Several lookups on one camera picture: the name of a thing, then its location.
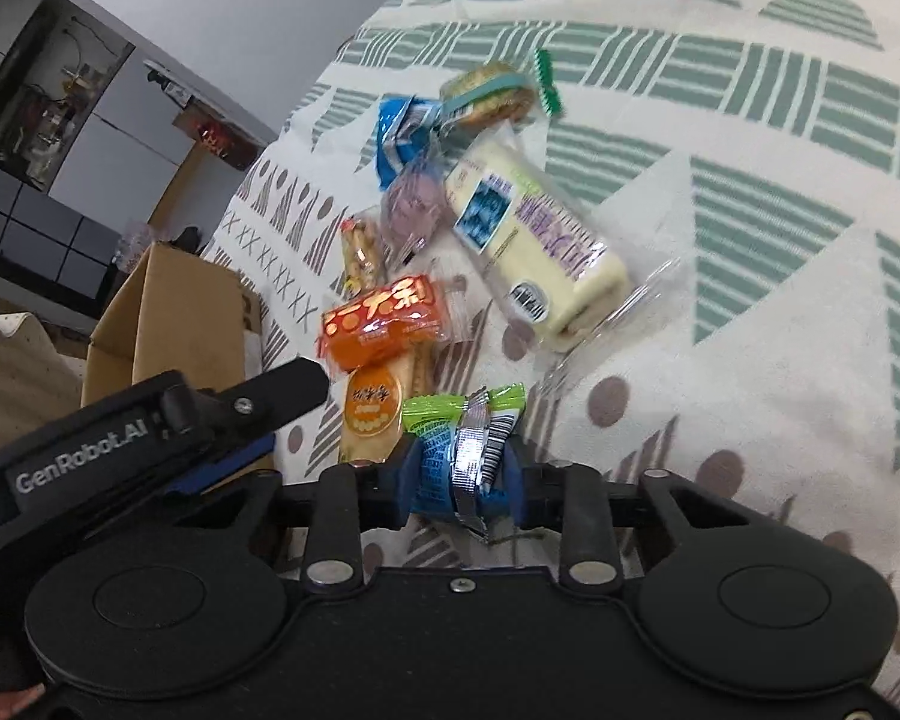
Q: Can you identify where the blue silver snack packet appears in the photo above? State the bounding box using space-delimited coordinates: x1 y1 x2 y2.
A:
401 383 526 539

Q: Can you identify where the orange label cracker packet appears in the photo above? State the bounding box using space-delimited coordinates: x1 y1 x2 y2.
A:
340 343 434 465

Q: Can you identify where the orange snack packet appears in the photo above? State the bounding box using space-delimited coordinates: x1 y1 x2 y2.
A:
317 275 453 372

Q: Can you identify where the yellow bread stick packet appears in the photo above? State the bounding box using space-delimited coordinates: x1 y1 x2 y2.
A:
340 213 386 298

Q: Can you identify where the long cream cake packet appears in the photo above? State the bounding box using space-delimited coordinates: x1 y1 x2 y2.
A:
445 132 688 358

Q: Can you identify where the cream dotted cloth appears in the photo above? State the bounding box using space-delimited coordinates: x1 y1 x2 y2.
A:
0 312 82 449

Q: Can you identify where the brown cardboard box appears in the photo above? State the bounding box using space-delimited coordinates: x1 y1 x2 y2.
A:
82 244 263 405

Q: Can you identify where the purple clear snack packet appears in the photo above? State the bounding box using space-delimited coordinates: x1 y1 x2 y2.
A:
380 158 447 263

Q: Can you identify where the blue wrapped snack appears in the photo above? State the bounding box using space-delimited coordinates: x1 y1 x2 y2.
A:
375 96 442 190

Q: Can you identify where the round biscuit green wrapper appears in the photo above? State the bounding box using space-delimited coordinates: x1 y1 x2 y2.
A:
440 49 564 130

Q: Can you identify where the patterned white bedspread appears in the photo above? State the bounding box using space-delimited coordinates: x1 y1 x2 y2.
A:
197 0 900 706

